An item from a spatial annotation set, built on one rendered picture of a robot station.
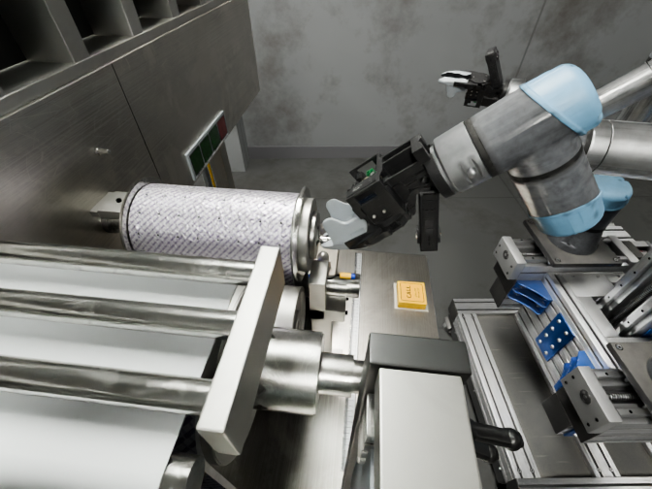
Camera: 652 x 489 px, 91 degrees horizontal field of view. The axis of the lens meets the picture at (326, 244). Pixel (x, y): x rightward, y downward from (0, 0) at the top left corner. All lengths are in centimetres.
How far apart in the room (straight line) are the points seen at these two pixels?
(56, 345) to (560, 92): 44
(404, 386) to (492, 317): 167
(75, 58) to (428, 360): 59
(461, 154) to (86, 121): 52
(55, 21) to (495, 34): 286
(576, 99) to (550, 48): 297
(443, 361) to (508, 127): 28
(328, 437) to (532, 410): 111
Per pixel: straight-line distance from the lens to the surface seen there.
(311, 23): 285
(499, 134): 40
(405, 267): 95
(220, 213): 48
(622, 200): 127
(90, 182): 61
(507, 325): 184
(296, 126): 309
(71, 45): 62
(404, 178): 42
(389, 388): 17
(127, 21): 74
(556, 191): 45
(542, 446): 164
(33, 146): 55
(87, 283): 25
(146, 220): 52
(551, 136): 41
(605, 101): 114
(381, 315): 83
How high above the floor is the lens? 159
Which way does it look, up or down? 45 degrees down
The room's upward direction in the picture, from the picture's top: straight up
